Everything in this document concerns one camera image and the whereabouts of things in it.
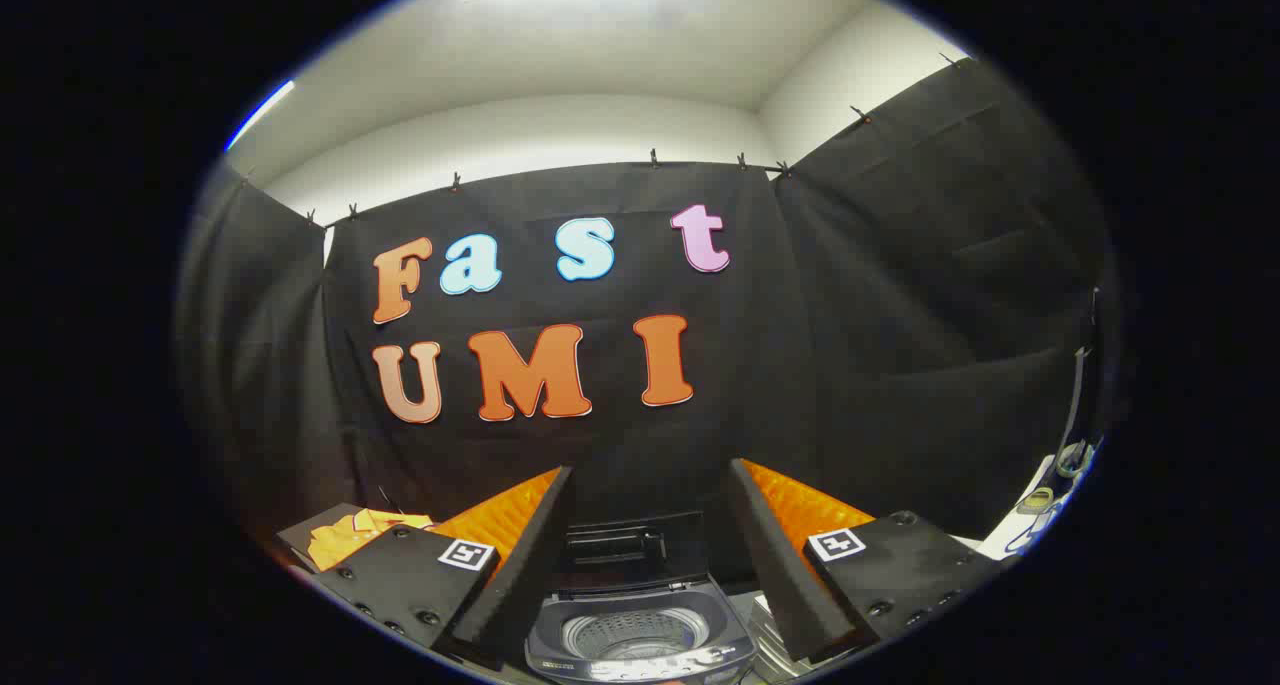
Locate dark transparent washing machine lid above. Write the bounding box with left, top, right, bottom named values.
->
left=555, top=510, right=712, bottom=596

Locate silver metal rail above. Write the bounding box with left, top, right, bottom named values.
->
left=745, top=593, right=803, bottom=678

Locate grey washing machine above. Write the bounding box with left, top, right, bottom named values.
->
left=525, top=510, right=758, bottom=684

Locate black backdrop cloth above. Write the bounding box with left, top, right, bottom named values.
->
left=175, top=57, right=1117, bottom=586

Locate orange polo shirt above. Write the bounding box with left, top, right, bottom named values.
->
left=307, top=508, right=437, bottom=572

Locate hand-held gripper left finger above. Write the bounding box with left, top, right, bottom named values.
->
left=310, top=465, right=577, bottom=673

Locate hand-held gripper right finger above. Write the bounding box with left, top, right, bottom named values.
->
left=726, top=457, right=1002, bottom=667

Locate row of dark backdrop clips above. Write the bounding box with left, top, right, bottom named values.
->
left=240, top=53, right=961, bottom=226

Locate blue cable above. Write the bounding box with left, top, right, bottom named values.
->
left=1004, top=518, right=1057, bottom=558

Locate grey box stand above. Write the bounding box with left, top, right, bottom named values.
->
left=277, top=503, right=366, bottom=572

